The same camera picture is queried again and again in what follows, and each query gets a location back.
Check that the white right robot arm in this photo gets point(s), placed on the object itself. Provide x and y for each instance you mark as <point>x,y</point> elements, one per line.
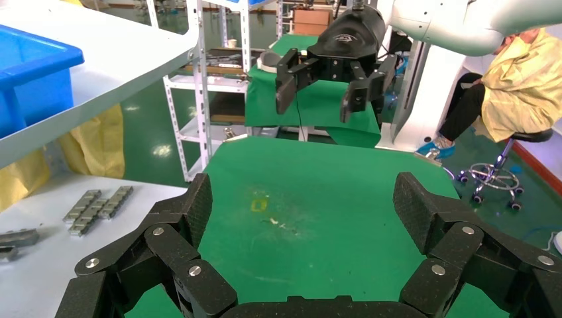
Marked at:
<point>461,22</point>

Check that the person in yellow coat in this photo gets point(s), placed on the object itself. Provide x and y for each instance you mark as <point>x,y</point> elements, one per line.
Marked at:
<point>522,87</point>

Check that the white round roll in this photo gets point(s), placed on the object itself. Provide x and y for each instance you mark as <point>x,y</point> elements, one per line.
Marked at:
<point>268,60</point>

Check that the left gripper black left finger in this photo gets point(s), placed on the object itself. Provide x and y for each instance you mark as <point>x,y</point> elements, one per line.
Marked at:
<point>171,245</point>

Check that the black round swivel stool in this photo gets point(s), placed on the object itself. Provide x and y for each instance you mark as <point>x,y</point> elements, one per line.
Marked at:
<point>531,136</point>

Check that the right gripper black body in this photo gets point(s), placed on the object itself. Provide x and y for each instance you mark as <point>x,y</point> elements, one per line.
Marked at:
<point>347,39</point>

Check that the green table cloth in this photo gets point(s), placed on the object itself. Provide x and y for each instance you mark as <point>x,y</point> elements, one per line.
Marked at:
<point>316,197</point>
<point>316,109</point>

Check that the blue plastic bin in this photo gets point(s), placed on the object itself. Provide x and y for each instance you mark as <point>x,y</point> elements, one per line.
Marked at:
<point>35,83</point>

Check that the grey flat metal bracket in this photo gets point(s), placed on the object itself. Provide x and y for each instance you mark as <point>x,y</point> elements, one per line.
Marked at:
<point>19,238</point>

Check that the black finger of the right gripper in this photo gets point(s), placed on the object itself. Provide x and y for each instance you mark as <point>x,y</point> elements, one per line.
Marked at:
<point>285,87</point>
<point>360,94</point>

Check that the white metal shelf rack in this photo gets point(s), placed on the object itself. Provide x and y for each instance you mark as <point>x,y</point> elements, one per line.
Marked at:
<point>118,52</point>

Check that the white slotted storage rack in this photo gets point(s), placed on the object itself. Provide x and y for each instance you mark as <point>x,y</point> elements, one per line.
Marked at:
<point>210,83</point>

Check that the small white cup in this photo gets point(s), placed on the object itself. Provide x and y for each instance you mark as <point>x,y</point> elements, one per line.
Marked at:
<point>232,43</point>

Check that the white robot torso column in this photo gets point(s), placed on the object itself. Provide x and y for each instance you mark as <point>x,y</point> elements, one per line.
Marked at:
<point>421,105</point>

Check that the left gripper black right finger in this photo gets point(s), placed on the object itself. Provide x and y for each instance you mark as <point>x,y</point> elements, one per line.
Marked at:
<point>456,250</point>

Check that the wooden board with tools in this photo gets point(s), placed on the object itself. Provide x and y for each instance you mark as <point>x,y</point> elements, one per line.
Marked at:
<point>219,68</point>

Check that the yellow plastic sheet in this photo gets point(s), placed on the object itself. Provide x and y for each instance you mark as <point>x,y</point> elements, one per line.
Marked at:
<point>101,149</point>

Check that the segmented silver metal strip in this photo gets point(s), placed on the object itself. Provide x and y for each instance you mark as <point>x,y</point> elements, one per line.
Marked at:
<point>115,202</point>
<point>82,206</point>
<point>88,217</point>

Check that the metal table clamp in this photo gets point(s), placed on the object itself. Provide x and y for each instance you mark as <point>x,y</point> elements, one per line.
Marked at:
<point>432,154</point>
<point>229,133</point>

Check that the brown cardboard box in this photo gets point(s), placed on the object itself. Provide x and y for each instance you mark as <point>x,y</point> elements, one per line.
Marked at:
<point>311,22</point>

